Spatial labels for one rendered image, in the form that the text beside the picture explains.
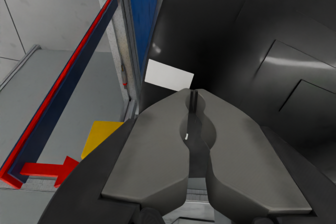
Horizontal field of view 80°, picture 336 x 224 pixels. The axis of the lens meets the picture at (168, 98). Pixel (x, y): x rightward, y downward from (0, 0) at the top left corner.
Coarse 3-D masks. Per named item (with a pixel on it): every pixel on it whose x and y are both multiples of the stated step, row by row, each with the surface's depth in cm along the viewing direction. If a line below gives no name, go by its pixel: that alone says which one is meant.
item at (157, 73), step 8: (152, 64) 14; (160, 64) 14; (152, 72) 14; (160, 72) 14; (168, 72) 14; (176, 72) 14; (184, 72) 14; (152, 80) 14; (160, 80) 14; (168, 80) 14; (176, 80) 14; (184, 80) 14; (176, 88) 14
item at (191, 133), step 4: (188, 128) 16; (192, 128) 16; (188, 132) 16; (192, 132) 16; (188, 136) 16; (192, 136) 16; (184, 140) 17; (188, 140) 17; (192, 140) 17; (188, 144) 17; (192, 144) 17
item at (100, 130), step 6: (96, 126) 44; (102, 126) 44; (108, 126) 44; (114, 126) 44; (90, 132) 43; (96, 132) 43; (102, 132) 43; (108, 132) 43; (90, 138) 42; (96, 138) 42; (102, 138) 42; (90, 144) 41; (96, 144) 41; (84, 150) 40; (90, 150) 40; (84, 156) 39
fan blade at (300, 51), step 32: (192, 0) 12; (224, 0) 11; (256, 0) 11; (288, 0) 11; (320, 0) 10; (160, 32) 13; (192, 32) 12; (224, 32) 12; (256, 32) 11; (288, 32) 11; (320, 32) 11; (192, 64) 13; (224, 64) 13; (256, 64) 12; (288, 64) 12; (320, 64) 11; (160, 96) 15; (224, 96) 14; (256, 96) 13; (288, 96) 13; (320, 96) 12; (288, 128) 14; (320, 128) 14; (192, 160) 18; (320, 160) 16
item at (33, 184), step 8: (32, 48) 147; (40, 48) 152; (24, 56) 141; (16, 64) 135; (8, 80) 125; (0, 88) 120; (0, 184) 83; (8, 184) 83; (24, 184) 83; (32, 184) 84; (40, 184) 84; (48, 184) 84; (192, 192) 81; (200, 192) 81; (192, 200) 80; (200, 200) 79
